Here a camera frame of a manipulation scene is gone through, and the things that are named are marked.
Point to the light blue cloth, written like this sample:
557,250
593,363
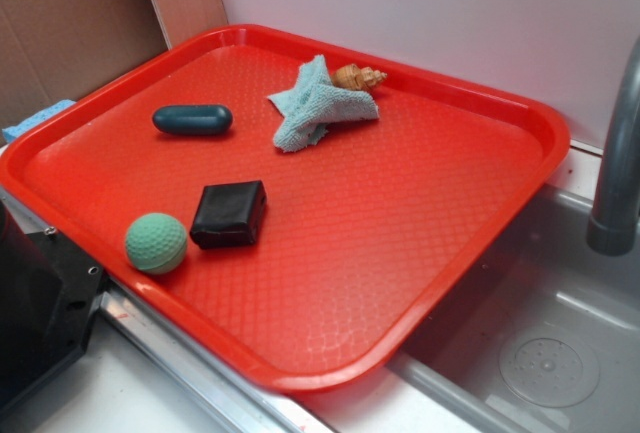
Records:
314,103

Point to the blue sponge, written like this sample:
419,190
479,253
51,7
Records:
11,133

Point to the black rectangular block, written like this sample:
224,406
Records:
229,215

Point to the tan spiral seashell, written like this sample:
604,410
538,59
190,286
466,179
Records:
353,78

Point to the red plastic tray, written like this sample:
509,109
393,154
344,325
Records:
363,233

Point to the grey sink basin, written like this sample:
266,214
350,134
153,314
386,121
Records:
540,335

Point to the grey faucet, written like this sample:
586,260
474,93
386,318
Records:
614,216

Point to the brown cardboard panel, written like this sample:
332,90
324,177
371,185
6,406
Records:
53,50

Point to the dark teal capsule toy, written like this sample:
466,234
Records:
193,120

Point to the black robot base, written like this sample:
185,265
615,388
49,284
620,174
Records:
50,292

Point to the green dimpled ball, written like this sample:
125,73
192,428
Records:
156,243

